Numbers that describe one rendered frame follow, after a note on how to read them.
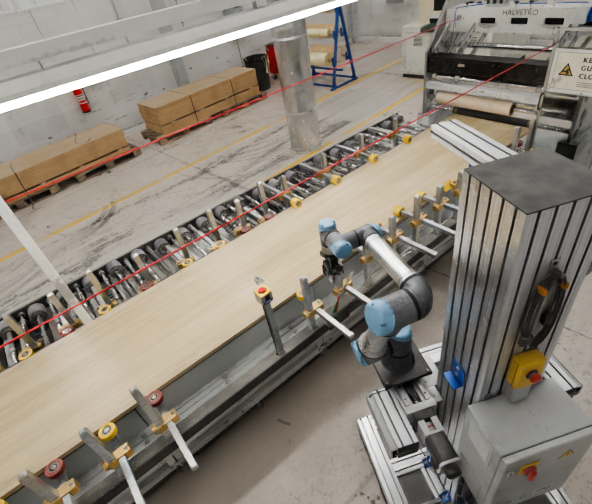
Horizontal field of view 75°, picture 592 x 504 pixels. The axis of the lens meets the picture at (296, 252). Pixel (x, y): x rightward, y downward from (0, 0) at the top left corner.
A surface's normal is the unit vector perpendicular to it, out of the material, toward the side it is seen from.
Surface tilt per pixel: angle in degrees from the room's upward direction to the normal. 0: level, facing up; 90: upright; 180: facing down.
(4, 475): 0
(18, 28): 90
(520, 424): 0
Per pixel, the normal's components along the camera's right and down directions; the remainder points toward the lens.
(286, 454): -0.16, -0.76
